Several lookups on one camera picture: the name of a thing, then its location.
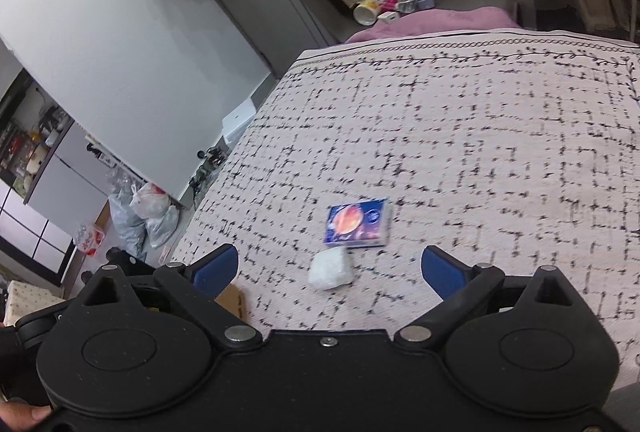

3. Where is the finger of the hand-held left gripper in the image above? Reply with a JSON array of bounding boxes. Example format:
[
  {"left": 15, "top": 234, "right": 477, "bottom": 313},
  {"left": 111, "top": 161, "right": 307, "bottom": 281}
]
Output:
[{"left": 15, "top": 302, "right": 68, "bottom": 348}]

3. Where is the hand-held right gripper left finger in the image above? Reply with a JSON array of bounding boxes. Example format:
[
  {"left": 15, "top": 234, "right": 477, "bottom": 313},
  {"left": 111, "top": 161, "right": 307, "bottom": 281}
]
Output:
[{"left": 75, "top": 243, "right": 261, "bottom": 349}]

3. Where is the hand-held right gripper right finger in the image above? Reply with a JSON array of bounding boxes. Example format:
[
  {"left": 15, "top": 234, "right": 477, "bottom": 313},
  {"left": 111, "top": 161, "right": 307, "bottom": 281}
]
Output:
[{"left": 394, "top": 246, "right": 586, "bottom": 348}]

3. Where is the brown cardboard box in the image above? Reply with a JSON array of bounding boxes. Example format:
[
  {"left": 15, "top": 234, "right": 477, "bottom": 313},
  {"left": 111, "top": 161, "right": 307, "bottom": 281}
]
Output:
[{"left": 214, "top": 284, "right": 247, "bottom": 319}]

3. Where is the blue tissue pack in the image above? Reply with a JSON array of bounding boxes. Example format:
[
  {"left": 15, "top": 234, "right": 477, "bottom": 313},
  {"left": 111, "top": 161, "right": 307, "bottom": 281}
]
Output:
[{"left": 323, "top": 197, "right": 392, "bottom": 248}]

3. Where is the white soft pack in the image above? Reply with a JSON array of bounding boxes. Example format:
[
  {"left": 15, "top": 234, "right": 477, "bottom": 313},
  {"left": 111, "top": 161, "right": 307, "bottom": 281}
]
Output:
[{"left": 308, "top": 246, "right": 353, "bottom": 291}]

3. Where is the person's left hand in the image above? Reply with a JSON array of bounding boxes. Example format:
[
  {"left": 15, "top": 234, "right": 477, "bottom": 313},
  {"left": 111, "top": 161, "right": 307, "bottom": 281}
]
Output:
[{"left": 0, "top": 404, "right": 52, "bottom": 432}]

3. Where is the beige dotted cloth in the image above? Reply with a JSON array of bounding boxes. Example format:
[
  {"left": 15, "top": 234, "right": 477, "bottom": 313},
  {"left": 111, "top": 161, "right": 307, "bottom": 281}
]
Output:
[{"left": 6, "top": 279, "right": 67, "bottom": 313}]

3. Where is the white plastic bag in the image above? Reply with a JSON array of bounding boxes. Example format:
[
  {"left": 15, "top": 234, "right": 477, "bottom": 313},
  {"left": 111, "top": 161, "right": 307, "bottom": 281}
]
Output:
[{"left": 129, "top": 182, "right": 180, "bottom": 250}]

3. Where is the red-white package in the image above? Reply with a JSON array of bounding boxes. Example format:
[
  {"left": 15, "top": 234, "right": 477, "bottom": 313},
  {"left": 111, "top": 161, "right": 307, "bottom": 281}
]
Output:
[{"left": 74, "top": 221, "right": 109, "bottom": 259}]

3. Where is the grey plastic bag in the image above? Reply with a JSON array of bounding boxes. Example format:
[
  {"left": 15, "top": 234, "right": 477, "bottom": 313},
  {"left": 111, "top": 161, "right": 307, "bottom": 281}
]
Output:
[{"left": 107, "top": 192, "right": 148, "bottom": 257}]

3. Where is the white floor cabinet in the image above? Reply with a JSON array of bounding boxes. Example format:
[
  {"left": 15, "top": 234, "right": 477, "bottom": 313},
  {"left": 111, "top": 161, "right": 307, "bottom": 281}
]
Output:
[{"left": 0, "top": 66, "right": 128, "bottom": 289}]

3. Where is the white box appliance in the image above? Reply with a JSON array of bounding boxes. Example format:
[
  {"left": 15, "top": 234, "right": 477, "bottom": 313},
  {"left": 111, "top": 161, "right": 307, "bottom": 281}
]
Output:
[{"left": 221, "top": 96, "right": 257, "bottom": 146}]

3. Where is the pink bed sheet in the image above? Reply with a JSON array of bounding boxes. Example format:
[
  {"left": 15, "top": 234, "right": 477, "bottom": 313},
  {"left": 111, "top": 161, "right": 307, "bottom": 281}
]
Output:
[{"left": 345, "top": 6, "right": 525, "bottom": 45}]

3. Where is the white paper cup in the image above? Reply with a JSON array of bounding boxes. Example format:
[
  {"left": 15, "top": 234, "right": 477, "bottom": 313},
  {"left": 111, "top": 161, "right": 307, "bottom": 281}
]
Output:
[{"left": 353, "top": 0, "right": 382, "bottom": 26}]

